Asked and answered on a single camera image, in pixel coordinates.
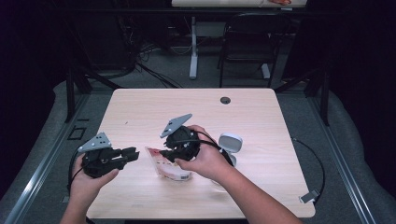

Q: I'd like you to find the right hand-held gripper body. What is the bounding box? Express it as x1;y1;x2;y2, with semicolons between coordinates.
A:
160;113;202;162

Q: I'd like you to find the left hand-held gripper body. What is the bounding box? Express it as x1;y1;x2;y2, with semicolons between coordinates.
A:
78;132;124;179

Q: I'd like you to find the red white snack pouch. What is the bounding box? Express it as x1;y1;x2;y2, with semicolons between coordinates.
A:
145;147;193;182

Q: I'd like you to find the white lidded plastic container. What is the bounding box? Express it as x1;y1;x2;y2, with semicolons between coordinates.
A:
218;133;244;168

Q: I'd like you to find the person's left hand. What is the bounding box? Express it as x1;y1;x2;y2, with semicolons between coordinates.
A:
68;154;120;203

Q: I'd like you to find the person's right hand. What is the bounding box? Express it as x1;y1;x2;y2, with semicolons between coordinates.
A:
174;124;233;185

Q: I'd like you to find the black metal stand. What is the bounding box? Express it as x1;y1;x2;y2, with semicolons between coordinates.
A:
274;66;331;127
64;66;122;124

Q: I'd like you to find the black folding chair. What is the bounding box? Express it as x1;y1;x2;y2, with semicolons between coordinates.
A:
218;12;292;89

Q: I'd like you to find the light wooden desk top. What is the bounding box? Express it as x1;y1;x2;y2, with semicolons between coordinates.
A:
171;0;307;8

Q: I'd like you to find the right hand-held gripper cable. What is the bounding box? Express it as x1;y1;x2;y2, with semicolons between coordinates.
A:
169;130;325;200

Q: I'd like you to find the hand-held gripper cable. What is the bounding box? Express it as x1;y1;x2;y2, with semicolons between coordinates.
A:
169;130;325;200
67;148;94;224

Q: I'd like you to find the left hand-held gripper cable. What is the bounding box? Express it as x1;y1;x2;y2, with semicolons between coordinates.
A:
67;148;94;224

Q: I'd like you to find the aluminium floor rail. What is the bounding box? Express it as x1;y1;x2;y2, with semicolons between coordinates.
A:
3;92;92;224
306;92;379;224

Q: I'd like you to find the bundle of floor cables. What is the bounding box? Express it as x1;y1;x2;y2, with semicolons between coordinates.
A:
118;40;185;90

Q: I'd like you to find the grey cable connector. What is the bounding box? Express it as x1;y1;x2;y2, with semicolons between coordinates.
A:
299;189;321;204

